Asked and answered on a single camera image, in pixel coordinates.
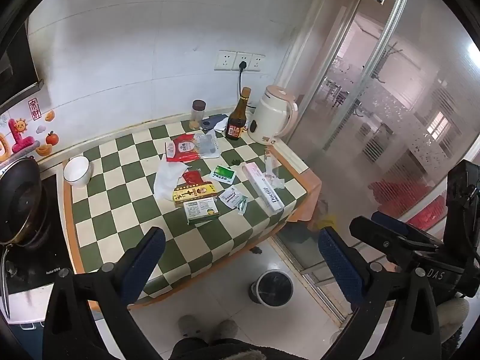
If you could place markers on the red seal wall sticker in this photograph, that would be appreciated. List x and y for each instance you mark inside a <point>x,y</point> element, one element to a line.
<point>33,109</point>

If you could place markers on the white wall socket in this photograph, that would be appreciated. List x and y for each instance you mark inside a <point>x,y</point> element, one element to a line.
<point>224,60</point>
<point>257,63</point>
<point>237,57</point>

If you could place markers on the person's left leg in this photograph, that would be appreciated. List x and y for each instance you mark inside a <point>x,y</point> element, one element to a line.
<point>189,348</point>

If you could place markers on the black stove top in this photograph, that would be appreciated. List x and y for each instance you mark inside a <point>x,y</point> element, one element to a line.
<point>45,255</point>

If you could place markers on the dark brown sauce bottle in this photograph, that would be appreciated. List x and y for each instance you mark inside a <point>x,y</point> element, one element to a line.
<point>236,125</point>

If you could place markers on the black frying pan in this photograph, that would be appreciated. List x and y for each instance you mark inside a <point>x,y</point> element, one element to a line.
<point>18,202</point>

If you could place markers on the blue base cabinet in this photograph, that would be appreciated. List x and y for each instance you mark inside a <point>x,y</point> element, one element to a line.
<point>26,332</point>

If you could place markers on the long white pink box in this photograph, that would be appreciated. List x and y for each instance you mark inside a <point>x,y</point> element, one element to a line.
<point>262,187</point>

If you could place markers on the white pink electric kettle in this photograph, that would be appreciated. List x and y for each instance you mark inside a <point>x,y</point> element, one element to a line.
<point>268,120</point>

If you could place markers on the yellow and red box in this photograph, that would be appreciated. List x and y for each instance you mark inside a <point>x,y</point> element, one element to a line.
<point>195,192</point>

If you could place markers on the dark blue pouch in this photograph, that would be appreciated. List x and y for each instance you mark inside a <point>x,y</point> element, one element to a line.
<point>213,122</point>

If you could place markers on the person's leg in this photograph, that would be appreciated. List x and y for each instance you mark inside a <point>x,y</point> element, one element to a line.
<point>243,350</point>
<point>189,348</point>

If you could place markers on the white paper tissue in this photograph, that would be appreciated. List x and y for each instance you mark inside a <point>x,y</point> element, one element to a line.
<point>168,176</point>

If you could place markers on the round grey trash bin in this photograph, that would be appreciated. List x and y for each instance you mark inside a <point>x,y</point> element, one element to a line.
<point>272,288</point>

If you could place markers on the grey fluffy left slipper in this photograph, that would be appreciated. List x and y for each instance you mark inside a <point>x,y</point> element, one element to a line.
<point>191,326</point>

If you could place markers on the grey fluffy right slipper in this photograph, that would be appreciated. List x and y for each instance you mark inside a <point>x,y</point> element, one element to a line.
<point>225,330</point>

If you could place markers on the small clear green sachet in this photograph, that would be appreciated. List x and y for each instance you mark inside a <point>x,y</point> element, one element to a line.
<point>242,206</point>

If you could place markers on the white printed sachet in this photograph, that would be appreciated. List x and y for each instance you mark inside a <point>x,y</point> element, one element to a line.
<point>229,197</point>

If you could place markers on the small red packet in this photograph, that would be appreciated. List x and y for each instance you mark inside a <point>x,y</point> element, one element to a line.
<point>192,177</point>

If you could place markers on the clear plastic bag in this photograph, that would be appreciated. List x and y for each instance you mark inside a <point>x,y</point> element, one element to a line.
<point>208,145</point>

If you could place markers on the grey fluffy slipper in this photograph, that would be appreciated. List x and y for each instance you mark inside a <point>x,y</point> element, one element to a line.
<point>191,326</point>
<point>225,330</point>

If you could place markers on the green and white sachet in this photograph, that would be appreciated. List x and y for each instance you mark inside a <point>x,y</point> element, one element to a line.
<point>222,174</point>

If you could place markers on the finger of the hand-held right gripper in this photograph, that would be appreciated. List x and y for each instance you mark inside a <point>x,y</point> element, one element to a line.
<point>390,220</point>
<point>378,234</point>

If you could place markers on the orange fruit wall sticker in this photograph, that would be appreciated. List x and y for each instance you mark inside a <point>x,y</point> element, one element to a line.
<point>51,138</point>

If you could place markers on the small dark green scrap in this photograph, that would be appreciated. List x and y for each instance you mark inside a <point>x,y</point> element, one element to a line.
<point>236,163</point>

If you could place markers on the clear jar with brown lid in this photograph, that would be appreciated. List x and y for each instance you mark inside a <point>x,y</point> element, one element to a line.
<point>198,114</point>

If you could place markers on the green white checkered tablecloth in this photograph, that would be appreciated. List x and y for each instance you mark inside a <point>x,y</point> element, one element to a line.
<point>123,202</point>

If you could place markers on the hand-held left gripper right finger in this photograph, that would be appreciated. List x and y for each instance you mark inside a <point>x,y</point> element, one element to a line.
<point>339,266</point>

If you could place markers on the pink cartoon wall sticker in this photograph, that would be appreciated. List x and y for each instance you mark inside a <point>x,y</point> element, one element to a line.
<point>20,135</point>

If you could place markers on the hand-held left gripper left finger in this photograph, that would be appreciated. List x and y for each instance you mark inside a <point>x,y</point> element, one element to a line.
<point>144,266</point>

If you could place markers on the black range hood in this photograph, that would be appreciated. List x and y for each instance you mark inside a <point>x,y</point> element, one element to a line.
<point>15,67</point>

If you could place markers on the red and white snack packet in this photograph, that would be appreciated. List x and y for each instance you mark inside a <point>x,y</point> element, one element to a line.
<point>182,148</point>

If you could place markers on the green and white medicine box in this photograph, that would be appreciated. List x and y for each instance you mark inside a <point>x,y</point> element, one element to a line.
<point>201,211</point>

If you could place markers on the white ceramic cup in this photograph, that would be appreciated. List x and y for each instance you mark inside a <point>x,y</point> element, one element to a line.
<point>77,172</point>

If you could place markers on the clear plastic wrapper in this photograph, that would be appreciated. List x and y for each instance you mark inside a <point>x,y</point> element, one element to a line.
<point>273,168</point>

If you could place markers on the dark fuzzy floor scrap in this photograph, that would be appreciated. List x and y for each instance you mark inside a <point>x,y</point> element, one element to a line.
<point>257,250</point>

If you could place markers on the person's right leg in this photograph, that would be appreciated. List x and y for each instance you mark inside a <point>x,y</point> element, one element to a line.
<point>243,350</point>

